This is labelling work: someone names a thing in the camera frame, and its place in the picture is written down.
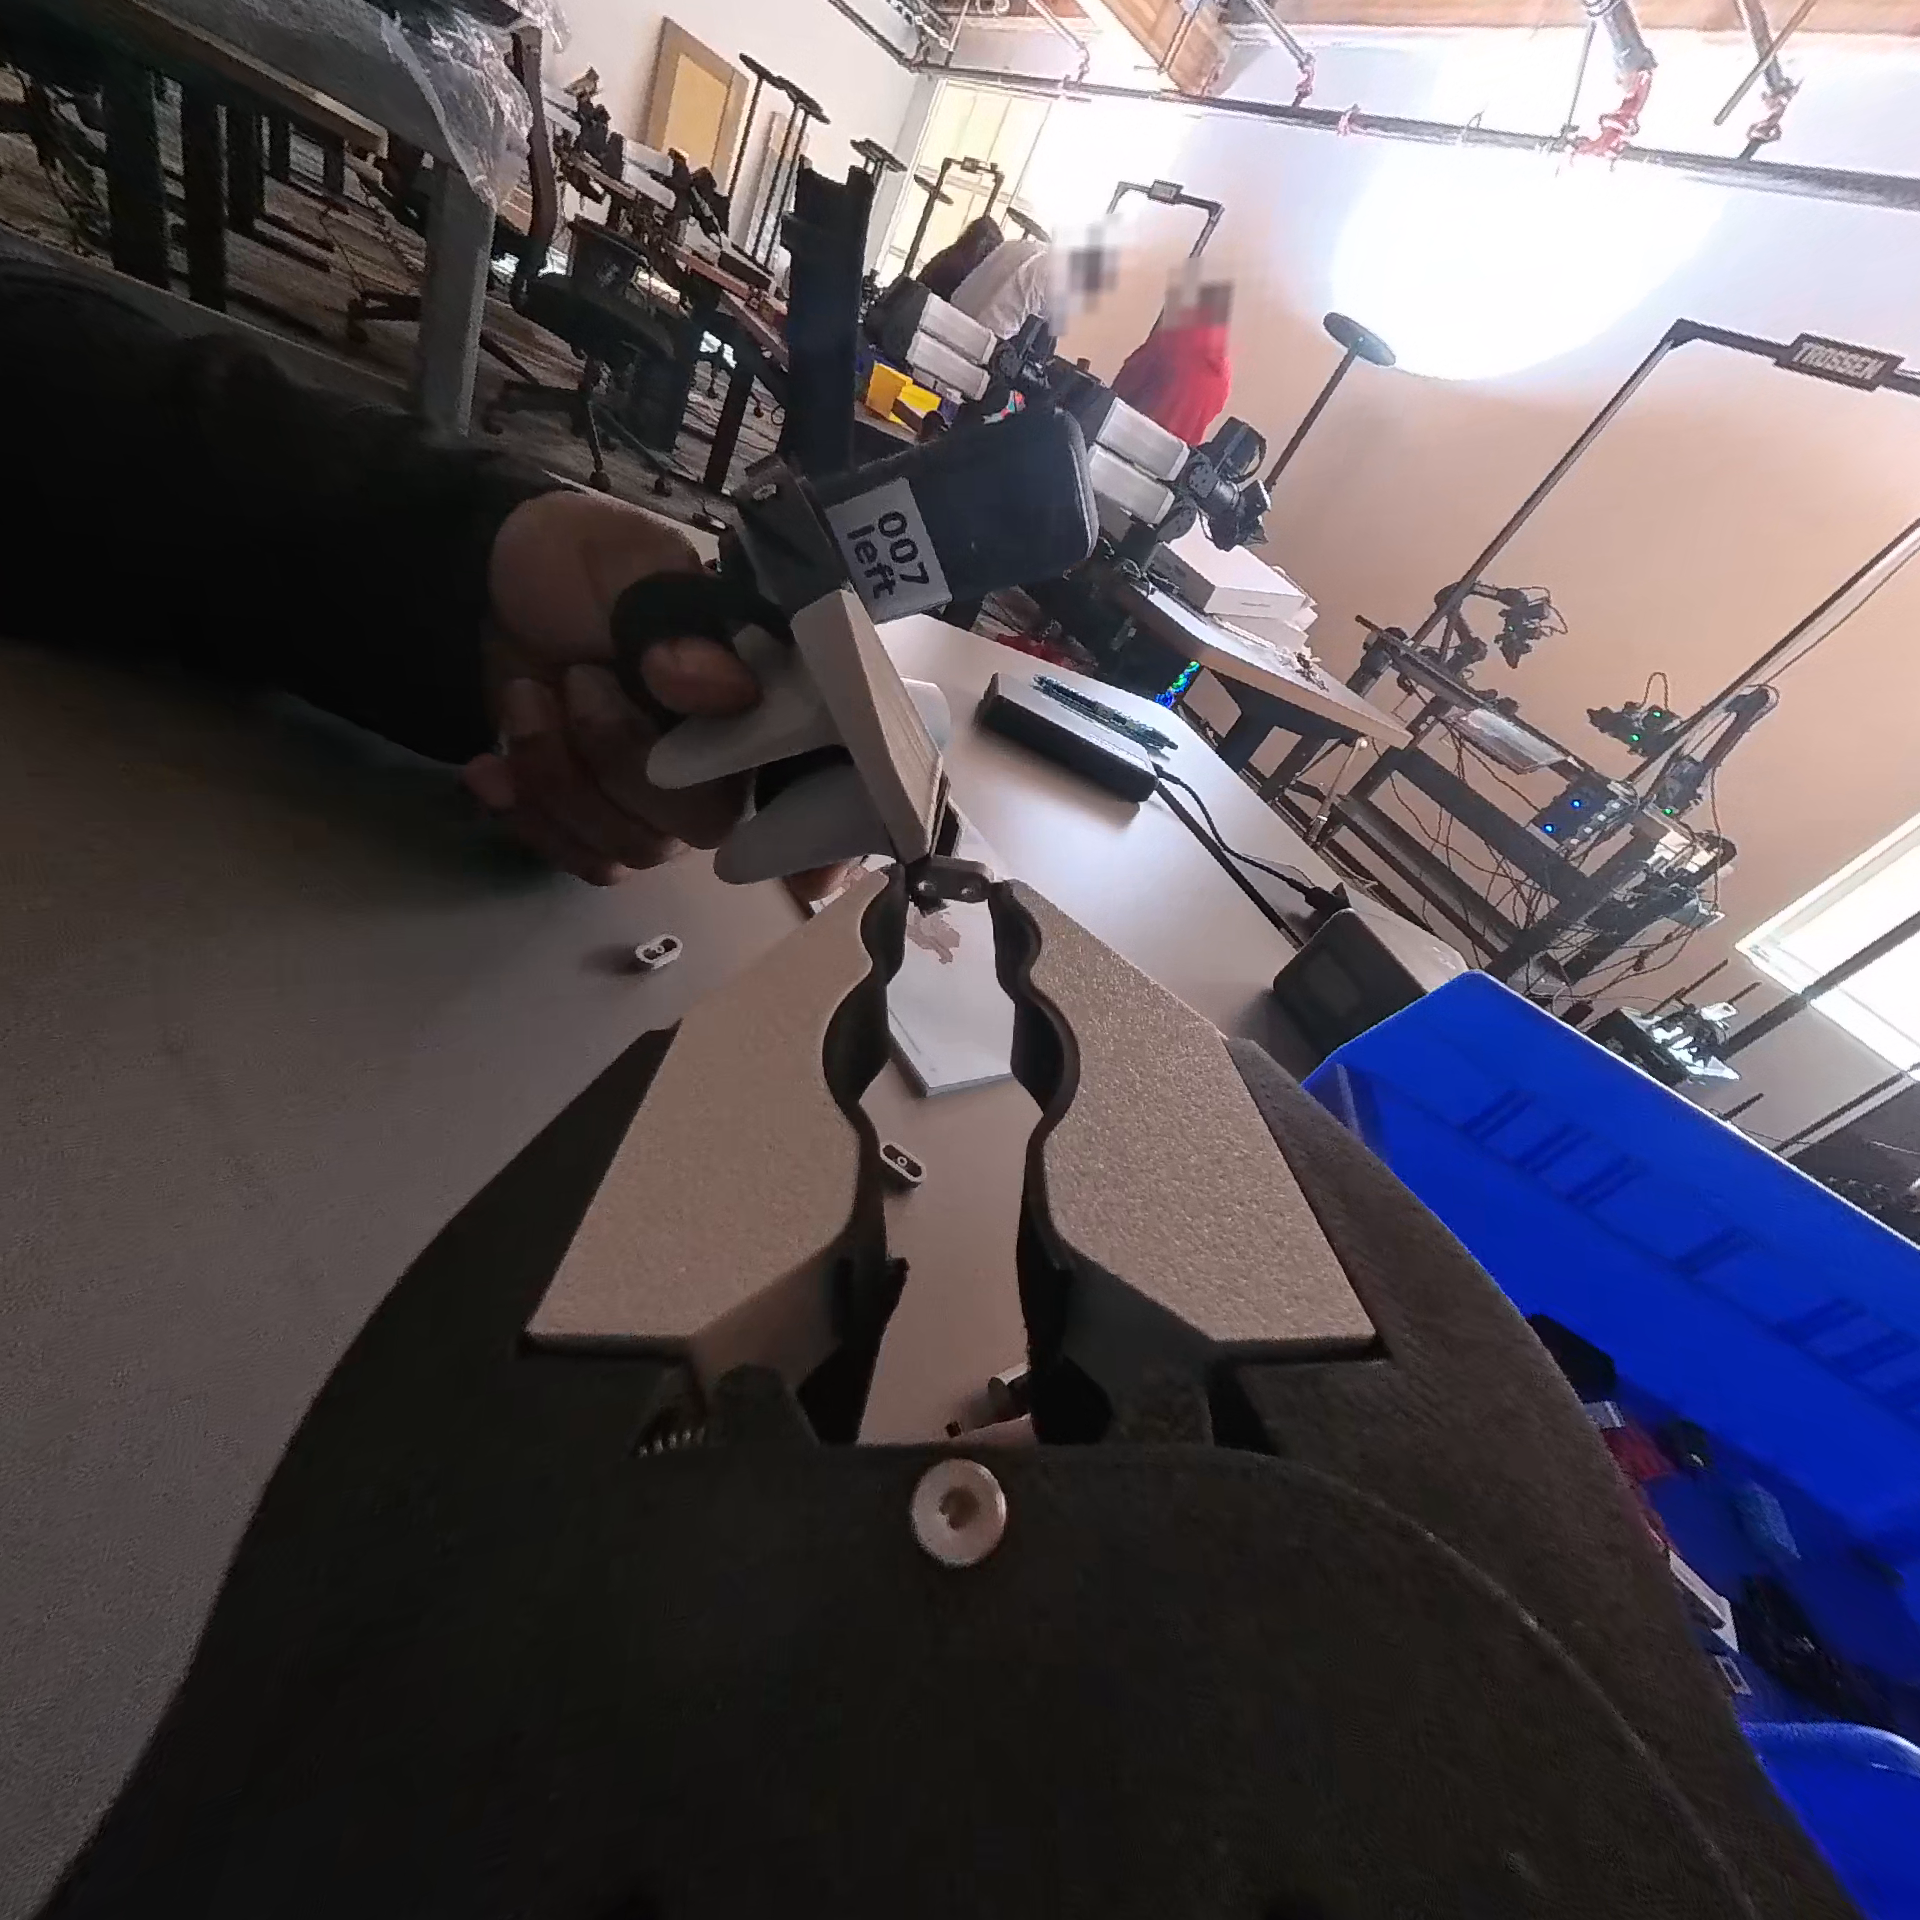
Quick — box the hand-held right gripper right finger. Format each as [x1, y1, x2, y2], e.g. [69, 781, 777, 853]
[991, 880, 1381, 1447]

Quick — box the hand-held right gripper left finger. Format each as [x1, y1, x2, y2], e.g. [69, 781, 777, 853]
[527, 872, 911, 1449]

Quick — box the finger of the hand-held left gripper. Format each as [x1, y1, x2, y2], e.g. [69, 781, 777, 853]
[644, 586, 957, 868]
[714, 780, 911, 889]

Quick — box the blue plastic storage bin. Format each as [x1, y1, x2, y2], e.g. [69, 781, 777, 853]
[1740, 1716, 1920, 1920]
[1303, 972, 1920, 1741]

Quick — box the pile of colourful toy bricks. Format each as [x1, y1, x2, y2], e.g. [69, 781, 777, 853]
[1530, 1312, 1863, 1748]

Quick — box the person's left forearm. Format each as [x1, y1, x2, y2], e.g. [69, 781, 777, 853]
[0, 255, 560, 770]

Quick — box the grey desk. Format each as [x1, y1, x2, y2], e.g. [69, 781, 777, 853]
[0, 607, 1479, 1906]

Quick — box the person's left hand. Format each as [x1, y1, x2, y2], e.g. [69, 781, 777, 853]
[461, 486, 856, 914]

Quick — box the flat black box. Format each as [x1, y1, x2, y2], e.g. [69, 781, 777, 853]
[976, 672, 1161, 805]

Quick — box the dark blue pen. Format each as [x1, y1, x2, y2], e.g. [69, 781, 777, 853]
[1031, 674, 1181, 751]

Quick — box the light blue instruction booklet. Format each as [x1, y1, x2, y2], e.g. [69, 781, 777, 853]
[884, 912, 1025, 1098]

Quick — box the black cube device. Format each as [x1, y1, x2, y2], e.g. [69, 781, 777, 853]
[1271, 902, 1469, 1055]

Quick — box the black floor lamp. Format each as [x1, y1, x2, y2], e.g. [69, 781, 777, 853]
[1267, 310, 1401, 496]

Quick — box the black office chair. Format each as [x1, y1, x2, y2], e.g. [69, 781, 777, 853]
[496, 217, 714, 496]

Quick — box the framed beige board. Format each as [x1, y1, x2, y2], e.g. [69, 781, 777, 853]
[644, 16, 753, 154]

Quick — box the black ceiling pipe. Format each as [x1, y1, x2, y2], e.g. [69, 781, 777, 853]
[839, 0, 1920, 213]

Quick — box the black cable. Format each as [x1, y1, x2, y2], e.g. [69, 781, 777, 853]
[1152, 772, 1354, 920]

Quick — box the black frame rig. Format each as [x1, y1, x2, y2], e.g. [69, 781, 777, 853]
[1411, 316, 1920, 706]

